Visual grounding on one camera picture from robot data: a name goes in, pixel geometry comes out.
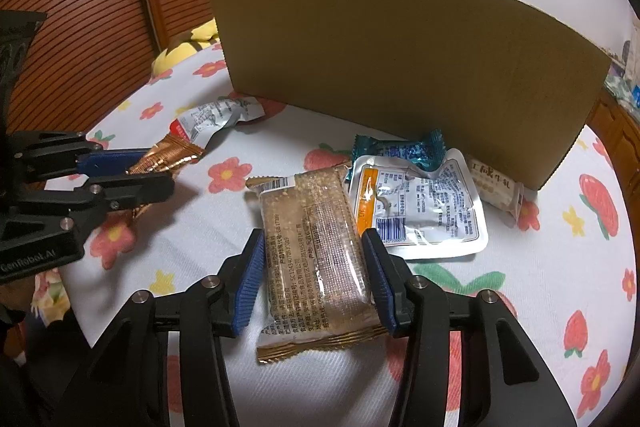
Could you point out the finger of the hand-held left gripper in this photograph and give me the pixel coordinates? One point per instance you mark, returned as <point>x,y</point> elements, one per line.
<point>107,161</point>
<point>135,189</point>

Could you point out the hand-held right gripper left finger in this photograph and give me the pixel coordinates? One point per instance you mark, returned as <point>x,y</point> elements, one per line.
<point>250,282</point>

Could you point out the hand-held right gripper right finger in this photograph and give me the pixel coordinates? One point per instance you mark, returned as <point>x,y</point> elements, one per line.
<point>380,287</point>

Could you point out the golden brown snack packet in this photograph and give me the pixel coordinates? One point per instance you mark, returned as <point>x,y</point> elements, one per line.
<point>165,154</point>

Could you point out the brown sesame bar packet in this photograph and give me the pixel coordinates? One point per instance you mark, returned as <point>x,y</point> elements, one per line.
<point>315,267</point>

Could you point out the white and blue snack packet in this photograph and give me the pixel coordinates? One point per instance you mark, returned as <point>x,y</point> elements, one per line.
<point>430,207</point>

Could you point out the silver snack packet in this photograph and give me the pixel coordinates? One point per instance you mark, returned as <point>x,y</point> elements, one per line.
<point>215,119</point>

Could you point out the teal candy packet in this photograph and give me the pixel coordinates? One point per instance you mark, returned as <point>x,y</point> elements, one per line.
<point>400,152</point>

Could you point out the small beige snack packet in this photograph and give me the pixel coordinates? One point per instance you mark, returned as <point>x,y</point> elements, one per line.
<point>492,184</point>

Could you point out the brown cardboard box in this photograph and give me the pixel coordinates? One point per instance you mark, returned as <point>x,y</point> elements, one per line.
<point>400,82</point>

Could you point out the floral bedsheet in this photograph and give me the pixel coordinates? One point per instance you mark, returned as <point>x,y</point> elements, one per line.
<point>45,297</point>

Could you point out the yellow plush toy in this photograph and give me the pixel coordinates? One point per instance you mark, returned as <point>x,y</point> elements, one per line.
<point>170,57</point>

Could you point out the strawberry flower printed blanket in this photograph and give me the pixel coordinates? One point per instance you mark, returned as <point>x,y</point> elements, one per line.
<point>525,307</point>

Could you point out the brown slatted wardrobe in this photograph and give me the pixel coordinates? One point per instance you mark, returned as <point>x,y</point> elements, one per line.
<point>90,7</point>

